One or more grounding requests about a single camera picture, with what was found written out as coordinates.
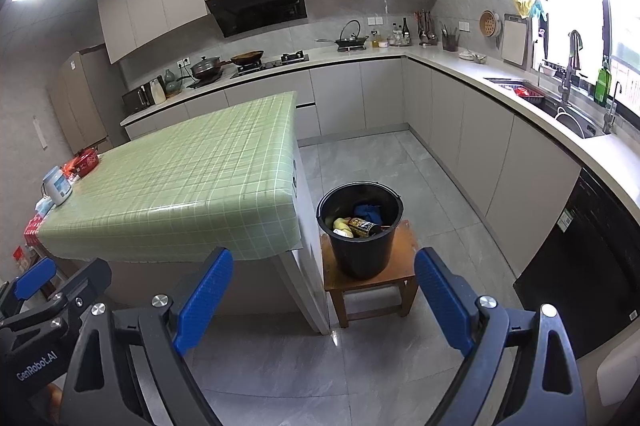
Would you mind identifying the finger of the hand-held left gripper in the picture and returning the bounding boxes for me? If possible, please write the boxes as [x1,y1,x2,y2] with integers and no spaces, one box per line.
[20,258,113,332]
[0,256,57,317]

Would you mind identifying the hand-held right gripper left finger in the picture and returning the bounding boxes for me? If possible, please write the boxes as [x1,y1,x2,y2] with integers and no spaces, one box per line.
[59,247,235,426]

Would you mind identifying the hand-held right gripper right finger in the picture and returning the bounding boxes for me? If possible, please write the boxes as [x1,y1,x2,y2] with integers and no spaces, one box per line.
[414,247,586,426]

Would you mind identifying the black plastic bucket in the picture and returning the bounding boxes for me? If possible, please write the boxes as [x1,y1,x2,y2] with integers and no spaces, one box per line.
[316,182,405,279]

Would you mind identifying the red box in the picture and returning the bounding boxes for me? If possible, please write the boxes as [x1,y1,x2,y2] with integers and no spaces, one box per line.
[22,216,48,252]

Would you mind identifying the brown wooden stool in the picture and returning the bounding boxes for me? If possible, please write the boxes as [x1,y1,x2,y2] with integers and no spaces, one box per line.
[321,220,420,329]

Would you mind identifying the white blue container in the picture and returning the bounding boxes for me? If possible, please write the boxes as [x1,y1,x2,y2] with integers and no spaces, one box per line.
[41,166,73,207]

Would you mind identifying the white kitchen island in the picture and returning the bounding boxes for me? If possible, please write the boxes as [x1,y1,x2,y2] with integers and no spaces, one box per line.
[107,141,331,336]

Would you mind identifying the red snack packet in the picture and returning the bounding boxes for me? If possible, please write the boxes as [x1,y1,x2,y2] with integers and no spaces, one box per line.
[62,148,100,178]

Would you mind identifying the green checked tablecloth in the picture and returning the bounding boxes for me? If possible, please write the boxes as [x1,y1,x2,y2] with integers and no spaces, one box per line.
[37,91,303,263]

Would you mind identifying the black built-in dishwasher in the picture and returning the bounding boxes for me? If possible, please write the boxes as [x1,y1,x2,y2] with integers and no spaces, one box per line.
[513,168,640,359]

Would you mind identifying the beige refrigerator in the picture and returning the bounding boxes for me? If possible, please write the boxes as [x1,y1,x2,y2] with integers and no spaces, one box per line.
[47,46,116,155]

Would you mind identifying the black countertop oven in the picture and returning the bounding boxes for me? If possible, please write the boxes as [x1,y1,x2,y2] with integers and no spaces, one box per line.
[122,83,156,114]

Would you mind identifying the grey lower cabinets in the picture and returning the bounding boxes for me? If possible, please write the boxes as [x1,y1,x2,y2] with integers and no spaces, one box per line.
[122,56,583,279]

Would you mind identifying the steel kitchen sink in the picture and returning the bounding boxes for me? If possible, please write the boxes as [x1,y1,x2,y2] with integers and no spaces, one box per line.
[542,96,608,139]

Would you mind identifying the grey pot with lid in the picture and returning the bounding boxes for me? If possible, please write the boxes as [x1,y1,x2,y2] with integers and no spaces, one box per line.
[190,55,233,81]

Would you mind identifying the small steel faucet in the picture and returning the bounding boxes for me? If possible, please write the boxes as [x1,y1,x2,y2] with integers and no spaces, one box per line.
[602,81,623,134]

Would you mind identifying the brown frying pan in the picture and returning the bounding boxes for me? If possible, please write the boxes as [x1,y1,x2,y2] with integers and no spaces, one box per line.
[230,50,264,67]

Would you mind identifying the steel kitchen faucet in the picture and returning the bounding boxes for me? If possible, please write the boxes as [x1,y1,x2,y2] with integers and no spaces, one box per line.
[559,30,585,103]

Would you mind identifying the black utensil holder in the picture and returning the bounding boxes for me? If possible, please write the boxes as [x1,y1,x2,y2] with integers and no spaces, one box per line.
[440,23,461,53]

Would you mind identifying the black gas stove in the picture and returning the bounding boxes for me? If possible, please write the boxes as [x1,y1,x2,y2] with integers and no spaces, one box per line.
[231,51,311,79]

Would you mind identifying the green bottle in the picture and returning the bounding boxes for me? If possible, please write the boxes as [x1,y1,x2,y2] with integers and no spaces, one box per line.
[594,65,613,107]

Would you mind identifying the white cutting board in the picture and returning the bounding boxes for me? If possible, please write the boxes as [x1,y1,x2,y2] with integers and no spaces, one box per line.
[501,13,530,68]

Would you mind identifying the hanging utensil rack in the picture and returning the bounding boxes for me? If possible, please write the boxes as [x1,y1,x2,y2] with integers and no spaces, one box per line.
[414,10,437,46]

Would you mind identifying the black wok with lid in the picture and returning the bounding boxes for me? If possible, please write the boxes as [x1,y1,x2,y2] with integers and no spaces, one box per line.
[315,19,370,53]

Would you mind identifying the round bamboo colander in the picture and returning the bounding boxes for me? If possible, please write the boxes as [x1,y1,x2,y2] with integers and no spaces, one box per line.
[479,10,502,38]

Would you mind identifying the black range hood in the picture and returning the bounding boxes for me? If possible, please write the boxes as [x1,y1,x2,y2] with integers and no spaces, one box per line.
[205,0,308,38]

